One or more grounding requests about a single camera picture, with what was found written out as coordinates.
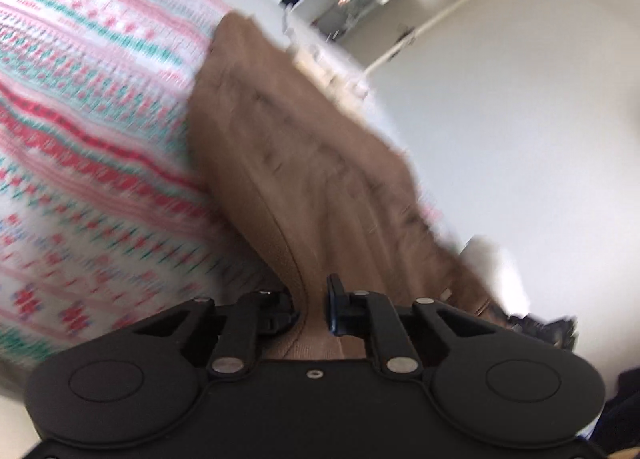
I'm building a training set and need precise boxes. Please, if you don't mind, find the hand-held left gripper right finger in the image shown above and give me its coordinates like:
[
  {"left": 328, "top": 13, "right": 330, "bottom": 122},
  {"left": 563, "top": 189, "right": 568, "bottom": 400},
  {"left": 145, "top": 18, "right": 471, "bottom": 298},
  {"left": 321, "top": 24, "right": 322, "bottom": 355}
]
[{"left": 326, "top": 275, "right": 506, "bottom": 382}]

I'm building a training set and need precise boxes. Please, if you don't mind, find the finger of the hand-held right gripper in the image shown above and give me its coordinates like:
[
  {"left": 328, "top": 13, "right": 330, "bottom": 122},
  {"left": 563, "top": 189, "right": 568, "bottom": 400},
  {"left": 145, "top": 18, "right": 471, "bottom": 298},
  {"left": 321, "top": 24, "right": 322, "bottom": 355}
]
[{"left": 502, "top": 314, "right": 577, "bottom": 352}]

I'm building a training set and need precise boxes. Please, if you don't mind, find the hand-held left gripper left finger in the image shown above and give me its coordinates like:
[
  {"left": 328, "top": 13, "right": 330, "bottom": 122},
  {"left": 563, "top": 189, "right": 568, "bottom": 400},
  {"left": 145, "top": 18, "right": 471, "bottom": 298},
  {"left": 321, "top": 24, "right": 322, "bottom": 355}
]
[{"left": 132, "top": 289, "right": 303, "bottom": 381}]

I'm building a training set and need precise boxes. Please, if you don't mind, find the brown coat with fur collar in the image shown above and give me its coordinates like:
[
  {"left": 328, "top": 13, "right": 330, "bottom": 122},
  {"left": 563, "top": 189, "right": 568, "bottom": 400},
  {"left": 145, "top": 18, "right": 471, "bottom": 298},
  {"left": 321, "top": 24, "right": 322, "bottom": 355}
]
[{"left": 186, "top": 12, "right": 506, "bottom": 362}]

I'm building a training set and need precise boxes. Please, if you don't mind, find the person's dark clothing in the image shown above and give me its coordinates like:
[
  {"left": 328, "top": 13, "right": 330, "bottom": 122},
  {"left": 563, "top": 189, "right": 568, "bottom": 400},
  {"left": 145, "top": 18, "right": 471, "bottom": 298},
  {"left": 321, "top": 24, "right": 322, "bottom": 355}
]
[{"left": 587, "top": 368, "right": 640, "bottom": 457}]

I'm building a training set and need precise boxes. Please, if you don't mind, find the red green patterned blanket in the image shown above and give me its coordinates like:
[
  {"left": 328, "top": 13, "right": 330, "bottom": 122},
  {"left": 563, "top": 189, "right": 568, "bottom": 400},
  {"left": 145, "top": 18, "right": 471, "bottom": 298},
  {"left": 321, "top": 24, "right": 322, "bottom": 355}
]
[{"left": 0, "top": 0, "right": 451, "bottom": 385}]

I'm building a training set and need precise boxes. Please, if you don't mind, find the white door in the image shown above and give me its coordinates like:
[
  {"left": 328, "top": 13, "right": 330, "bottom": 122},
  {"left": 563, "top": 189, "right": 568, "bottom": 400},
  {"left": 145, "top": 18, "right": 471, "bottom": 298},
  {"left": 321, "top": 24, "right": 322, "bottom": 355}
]
[{"left": 360, "top": 0, "right": 497, "bottom": 75}]

